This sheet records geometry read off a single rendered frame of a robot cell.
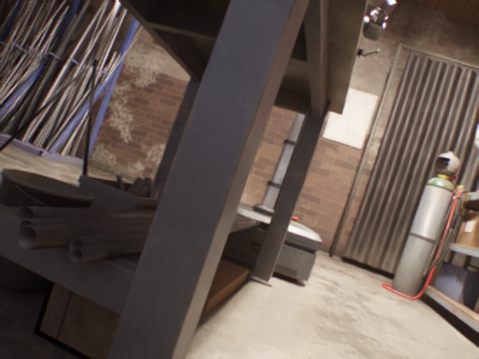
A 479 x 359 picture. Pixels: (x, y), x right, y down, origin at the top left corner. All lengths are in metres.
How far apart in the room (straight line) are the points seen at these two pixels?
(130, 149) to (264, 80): 4.33
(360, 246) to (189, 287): 3.39
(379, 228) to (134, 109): 3.06
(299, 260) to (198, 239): 1.45
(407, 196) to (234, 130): 3.49
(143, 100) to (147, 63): 0.46
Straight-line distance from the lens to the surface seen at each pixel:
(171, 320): 0.49
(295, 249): 1.89
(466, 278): 2.71
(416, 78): 4.11
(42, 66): 5.19
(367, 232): 3.79
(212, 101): 0.48
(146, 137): 4.70
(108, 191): 1.13
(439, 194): 3.05
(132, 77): 4.99
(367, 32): 2.47
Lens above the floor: 0.36
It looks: level
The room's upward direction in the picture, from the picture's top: 19 degrees clockwise
